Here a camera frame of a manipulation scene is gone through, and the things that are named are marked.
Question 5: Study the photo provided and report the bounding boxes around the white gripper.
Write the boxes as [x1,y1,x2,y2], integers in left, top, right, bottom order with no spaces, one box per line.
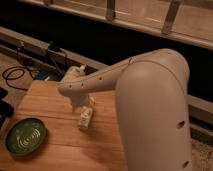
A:
[59,65,94,108]

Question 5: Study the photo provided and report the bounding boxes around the black device at left edge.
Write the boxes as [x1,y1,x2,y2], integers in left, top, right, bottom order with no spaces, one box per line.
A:
[0,87,14,129]

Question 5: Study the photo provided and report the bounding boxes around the black coiled cable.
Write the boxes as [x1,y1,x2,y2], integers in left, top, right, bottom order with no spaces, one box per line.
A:
[1,65,36,91]

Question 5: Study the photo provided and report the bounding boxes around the black clamp on rail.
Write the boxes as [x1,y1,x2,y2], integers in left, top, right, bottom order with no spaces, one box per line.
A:
[46,41,68,63]

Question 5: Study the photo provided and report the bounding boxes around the white plastic bottle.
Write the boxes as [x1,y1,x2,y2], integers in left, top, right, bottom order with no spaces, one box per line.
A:
[78,107,94,130]

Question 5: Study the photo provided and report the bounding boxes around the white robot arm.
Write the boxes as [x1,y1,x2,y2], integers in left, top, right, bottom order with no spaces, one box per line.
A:
[58,48,192,171]

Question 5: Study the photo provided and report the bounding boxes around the green ceramic bowl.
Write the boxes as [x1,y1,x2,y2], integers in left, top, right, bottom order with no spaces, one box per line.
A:
[5,118,46,156]

